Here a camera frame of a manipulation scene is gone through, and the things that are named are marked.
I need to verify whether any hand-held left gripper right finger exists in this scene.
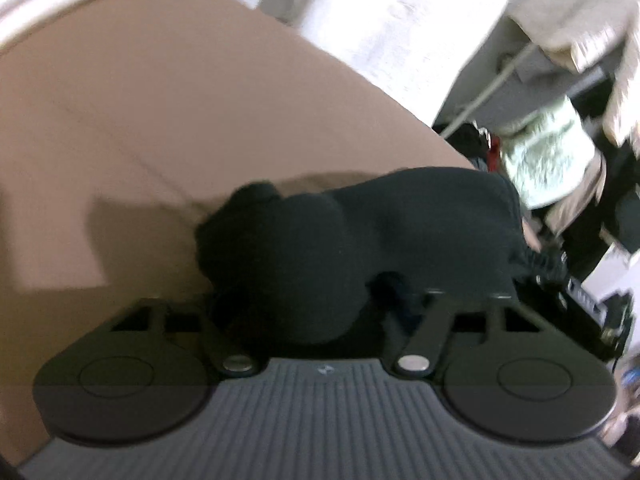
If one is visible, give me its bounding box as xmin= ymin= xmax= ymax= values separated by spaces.
xmin=392 ymin=289 xmax=544 ymax=379

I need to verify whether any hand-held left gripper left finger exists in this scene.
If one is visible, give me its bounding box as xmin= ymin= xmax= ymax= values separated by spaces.
xmin=109 ymin=298 xmax=257 ymax=377

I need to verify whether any black fleece garment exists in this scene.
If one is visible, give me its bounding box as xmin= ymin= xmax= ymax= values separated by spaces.
xmin=194 ymin=166 xmax=568 ymax=347

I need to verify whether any white box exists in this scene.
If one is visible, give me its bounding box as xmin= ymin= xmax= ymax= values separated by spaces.
xmin=582 ymin=242 xmax=640 ymax=307

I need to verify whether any tan garment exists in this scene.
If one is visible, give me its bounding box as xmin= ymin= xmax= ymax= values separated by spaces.
xmin=544 ymin=154 xmax=609 ymax=235

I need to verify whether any light green garment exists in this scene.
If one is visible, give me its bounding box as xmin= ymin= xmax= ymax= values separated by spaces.
xmin=500 ymin=95 xmax=597 ymax=211

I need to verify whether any grey garment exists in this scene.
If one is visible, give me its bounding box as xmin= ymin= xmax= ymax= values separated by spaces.
xmin=432 ymin=15 xmax=621 ymax=135

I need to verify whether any cream garment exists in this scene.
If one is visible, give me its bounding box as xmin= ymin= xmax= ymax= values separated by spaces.
xmin=507 ymin=0 xmax=640 ymax=149

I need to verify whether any white drawstring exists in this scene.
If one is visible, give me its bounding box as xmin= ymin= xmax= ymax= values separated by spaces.
xmin=440 ymin=42 xmax=539 ymax=139

